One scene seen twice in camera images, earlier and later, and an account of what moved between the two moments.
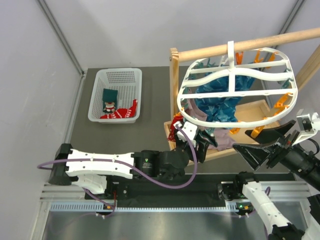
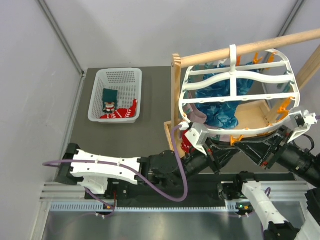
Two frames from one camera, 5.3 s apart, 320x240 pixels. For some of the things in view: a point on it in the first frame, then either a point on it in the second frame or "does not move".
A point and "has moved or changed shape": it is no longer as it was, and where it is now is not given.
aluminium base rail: [70, 198] does not move
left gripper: [200, 156] → [217, 158]
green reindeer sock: [109, 100] does not move
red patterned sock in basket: [123, 112] does not move
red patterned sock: [172, 136] has moved or changed shape
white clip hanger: [247, 88] does not move
